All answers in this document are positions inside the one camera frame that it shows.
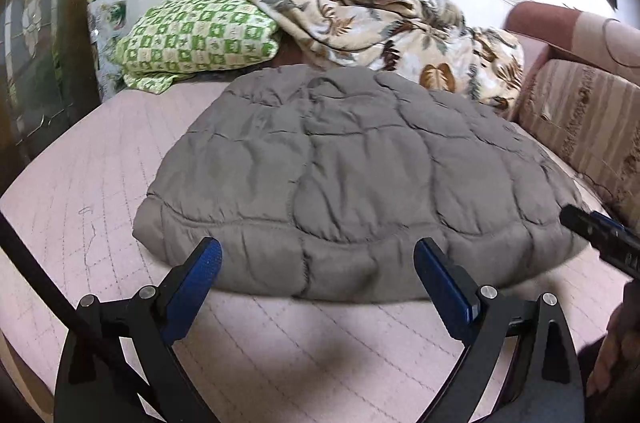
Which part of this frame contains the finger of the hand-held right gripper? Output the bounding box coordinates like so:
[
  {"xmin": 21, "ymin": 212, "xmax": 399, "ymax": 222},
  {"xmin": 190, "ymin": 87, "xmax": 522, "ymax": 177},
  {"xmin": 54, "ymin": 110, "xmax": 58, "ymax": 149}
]
[{"xmin": 559, "ymin": 203, "xmax": 640, "ymax": 276}]

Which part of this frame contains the reddish-pink sofa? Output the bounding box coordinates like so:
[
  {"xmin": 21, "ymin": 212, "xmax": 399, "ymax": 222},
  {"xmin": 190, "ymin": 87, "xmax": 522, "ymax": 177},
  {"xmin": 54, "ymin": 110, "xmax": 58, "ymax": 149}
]
[{"xmin": 502, "ymin": 0, "xmax": 640, "ymax": 124}]

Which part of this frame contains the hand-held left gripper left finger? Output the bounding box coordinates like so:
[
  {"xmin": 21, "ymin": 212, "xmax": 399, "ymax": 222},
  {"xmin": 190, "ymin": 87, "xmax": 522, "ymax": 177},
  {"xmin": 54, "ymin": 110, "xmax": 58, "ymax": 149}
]
[{"xmin": 52, "ymin": 237, "xmax": 223, "ymax": 423}]

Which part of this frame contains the grey-green puffer jacket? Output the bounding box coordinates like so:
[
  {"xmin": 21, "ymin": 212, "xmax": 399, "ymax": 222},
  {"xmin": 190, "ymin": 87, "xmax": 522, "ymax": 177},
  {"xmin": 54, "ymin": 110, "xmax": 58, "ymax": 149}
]
[{"xmin": 132, "ymin": 65, "xmax": 596, "ymax": 304}]

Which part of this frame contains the striped floral beige cushion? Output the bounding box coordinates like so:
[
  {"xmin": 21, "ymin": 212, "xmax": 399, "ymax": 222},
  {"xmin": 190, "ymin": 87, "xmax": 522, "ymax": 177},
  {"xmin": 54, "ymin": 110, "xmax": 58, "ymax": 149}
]
[{"xmin": 520, "ymin": 59, "xmax": 640, "ymax": 229}]

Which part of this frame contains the pink quilted sofa mat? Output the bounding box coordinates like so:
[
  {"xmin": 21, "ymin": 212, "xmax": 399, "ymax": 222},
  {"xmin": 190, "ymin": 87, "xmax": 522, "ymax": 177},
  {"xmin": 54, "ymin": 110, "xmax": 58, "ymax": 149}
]
[{"xmin": 0, "ymin": 63, "xmax": 640, "ymax": 423}]

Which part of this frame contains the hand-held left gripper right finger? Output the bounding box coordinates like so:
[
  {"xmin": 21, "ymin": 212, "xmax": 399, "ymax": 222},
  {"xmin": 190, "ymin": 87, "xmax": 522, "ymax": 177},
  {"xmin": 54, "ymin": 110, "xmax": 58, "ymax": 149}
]
[{"xmin": 412, "ymin": 237, "xmax": 586, "ymax": 423}]

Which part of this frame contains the leaf-print fleece blanket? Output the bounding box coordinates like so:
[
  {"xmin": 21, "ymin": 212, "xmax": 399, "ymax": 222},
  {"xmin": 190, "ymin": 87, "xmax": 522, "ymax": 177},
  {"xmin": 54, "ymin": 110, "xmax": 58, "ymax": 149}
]
[{"xmin": 222, "ymin": 0, "xmax": 526, "ymax": 111}]

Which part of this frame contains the green checked pillow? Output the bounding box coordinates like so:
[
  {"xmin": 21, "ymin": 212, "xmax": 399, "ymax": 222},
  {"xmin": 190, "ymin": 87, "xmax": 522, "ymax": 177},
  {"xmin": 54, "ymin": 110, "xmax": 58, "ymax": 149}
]
[{"xmin": 115, "ymin": 0, "xmax": 281, "ymax": 96}]

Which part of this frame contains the person's right hand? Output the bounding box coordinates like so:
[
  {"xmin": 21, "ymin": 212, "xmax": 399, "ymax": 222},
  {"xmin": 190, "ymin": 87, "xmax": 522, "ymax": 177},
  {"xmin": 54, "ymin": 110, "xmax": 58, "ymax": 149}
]
[{"xmin": 585, "ymin": 283, "xmax": 640, "ymax": 399}]

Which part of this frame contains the wooden door with glass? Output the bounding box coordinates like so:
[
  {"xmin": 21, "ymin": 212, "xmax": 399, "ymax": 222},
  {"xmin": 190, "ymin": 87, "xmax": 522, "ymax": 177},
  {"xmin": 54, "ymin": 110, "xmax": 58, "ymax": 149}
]
[{"xmin": 0, "ymin": 0, "xmax": 108, "ymax": 184}]

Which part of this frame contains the black cable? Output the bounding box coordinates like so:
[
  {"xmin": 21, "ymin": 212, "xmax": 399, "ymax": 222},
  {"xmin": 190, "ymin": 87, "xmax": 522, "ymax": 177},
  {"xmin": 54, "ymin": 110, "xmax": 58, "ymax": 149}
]
[{"xmin": 0, "ymin": 213, "xmax": 156, "ymax": 423}]

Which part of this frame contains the printed plastic bag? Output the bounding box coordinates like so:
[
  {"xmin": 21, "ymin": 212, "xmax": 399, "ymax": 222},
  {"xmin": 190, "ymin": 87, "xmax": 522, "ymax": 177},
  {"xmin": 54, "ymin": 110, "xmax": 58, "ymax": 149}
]
[{"xmin": 87, "ymin": 0, "xmax": 131, "ymax": 104}]

